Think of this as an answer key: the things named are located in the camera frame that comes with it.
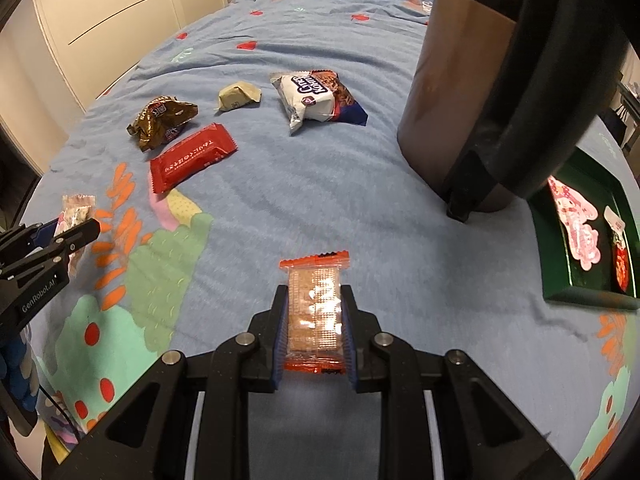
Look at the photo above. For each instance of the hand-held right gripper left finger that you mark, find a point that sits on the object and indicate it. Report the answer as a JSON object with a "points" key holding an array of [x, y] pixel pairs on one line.
{"points": [[282, 340]]}

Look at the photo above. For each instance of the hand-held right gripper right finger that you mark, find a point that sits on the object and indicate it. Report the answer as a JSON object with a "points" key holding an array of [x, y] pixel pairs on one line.
{"points": [[348, 340]]}

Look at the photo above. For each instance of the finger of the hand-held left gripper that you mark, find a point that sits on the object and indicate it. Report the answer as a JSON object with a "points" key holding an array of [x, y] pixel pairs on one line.
{"points": [[60, 250], [25, 240]]}

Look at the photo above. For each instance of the small clear candy packet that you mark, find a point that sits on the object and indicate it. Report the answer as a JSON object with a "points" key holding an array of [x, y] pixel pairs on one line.
{"points": [[77, 210]]}

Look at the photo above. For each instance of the orange-edged clear wafer packet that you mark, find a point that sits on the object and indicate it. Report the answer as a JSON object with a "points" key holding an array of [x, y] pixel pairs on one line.
{"points": [[314, 305]]}

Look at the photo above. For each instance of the brown foil snack packet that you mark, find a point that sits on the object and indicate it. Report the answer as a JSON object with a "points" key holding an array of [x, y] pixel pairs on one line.
{"points": [[160, 122]]}

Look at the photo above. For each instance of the green tray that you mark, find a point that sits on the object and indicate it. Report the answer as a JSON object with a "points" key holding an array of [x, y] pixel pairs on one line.
{"points": [[555, 280]]}

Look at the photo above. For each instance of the pink cartoon-shaped packet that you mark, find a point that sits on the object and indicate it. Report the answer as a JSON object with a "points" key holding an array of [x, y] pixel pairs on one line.
{"points": [[575, 220]]}

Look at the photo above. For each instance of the red white-label snack packet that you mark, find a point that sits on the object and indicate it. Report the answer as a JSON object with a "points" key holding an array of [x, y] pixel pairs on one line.
{"points": [[620, 260]]}

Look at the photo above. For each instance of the person's left hand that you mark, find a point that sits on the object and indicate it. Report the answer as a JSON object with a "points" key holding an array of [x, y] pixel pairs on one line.
{"points": [[15, 370]]}

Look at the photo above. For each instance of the small tan candy packet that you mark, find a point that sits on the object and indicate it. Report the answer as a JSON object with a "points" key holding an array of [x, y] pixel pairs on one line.
{"points": [[237, 96]]}

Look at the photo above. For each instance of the white wardrobe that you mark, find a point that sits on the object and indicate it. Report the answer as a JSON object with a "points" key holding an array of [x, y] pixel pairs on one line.
{"points": [[115, 15]]}

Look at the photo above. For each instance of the white cookie packet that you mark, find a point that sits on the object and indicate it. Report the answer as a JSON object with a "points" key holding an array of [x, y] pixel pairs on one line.
{"points": [[315, 97]]}

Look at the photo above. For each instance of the black electric kettle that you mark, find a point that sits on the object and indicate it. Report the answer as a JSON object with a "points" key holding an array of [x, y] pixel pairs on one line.
{"points": [[475, 85]]}

